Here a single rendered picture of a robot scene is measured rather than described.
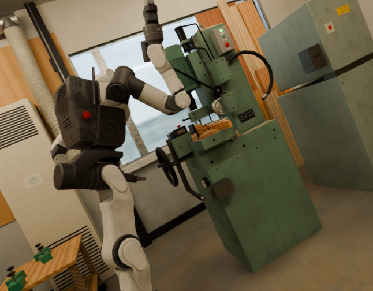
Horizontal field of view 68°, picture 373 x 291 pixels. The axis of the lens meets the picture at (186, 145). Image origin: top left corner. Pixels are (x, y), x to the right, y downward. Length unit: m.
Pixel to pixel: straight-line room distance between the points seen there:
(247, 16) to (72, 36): 2.06
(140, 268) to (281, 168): 1.08
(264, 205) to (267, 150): 0.34
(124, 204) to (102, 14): 2.47
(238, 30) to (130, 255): 2.98
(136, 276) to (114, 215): 0.28
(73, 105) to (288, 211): 1.43
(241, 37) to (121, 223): 2.84
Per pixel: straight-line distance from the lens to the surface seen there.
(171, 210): 3.17
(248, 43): 3.70
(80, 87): 1.33
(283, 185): 1.90
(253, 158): 1.78
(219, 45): 1.87
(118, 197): 1.29
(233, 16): 3.77
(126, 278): 1.38
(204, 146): 1.52
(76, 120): 1.26
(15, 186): 2.80
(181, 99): 1.28
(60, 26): 3.33
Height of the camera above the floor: 1.04
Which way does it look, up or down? 5 degrees down
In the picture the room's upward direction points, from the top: 25 degrees counter-clockwise
